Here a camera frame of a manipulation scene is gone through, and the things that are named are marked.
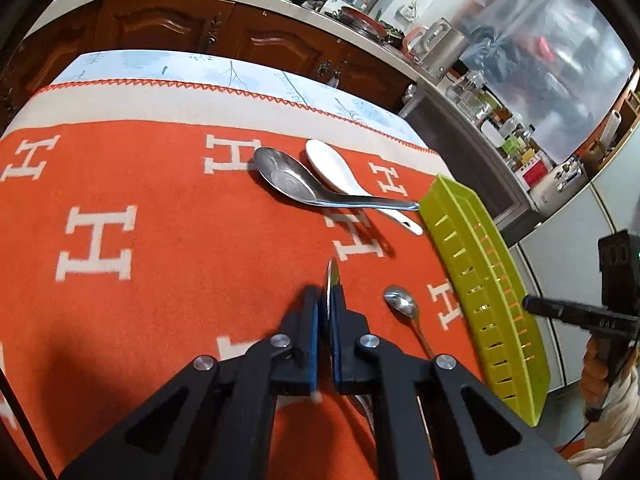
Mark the light blue tablecloth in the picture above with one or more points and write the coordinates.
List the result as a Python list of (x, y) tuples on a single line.
[(150, 62)]

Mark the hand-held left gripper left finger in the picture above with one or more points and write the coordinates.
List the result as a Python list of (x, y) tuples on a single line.
[(313, 345)]

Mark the person's right forearm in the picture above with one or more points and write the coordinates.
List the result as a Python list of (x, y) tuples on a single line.
[(622, 415)]

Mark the orange patterned blanket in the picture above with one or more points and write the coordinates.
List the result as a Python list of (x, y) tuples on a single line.
[(175, 185)]

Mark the large metal soup spoon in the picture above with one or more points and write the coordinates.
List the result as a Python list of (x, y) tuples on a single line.
[(280, 172)]

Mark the green plastic utensil tray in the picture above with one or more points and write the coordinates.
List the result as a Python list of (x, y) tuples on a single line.
[(470, 240)]

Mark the white ceramic spoon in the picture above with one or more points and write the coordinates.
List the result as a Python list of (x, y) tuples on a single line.
[(327, 160)]

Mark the brown wooden cabinet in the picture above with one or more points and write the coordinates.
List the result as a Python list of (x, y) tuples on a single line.
[(160, 20)]

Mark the stainless steel electric kettle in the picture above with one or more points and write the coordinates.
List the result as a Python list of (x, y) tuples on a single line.
[(445, 47)]

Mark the white cabinet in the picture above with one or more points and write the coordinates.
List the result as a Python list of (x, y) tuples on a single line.
[(565, 260)]

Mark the red box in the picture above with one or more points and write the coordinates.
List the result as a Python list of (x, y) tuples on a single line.
[(533, 172)]

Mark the paper towel roll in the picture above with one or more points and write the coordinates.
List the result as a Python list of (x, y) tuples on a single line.
[(611, 127)]

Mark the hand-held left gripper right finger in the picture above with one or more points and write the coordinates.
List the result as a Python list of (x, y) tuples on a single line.
[(336, 350)]

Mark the row of seasoning jars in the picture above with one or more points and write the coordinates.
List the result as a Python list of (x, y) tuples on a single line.
[(500, 120)]

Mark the red pan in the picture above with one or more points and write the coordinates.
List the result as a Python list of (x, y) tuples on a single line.
[(362, 19)]

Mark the white wall socket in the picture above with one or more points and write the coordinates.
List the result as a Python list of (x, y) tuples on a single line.
[(405, 11)]

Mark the clear plastic curtain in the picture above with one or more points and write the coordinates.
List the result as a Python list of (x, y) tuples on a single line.
[(550, 60)]

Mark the person's right hand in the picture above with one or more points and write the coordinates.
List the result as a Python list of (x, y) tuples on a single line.
[(594, 375)]

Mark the white small appliance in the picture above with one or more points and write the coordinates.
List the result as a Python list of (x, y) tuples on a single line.
[(557, 182)]

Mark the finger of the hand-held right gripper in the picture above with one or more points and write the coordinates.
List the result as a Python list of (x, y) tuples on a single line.
[(550, 307)]

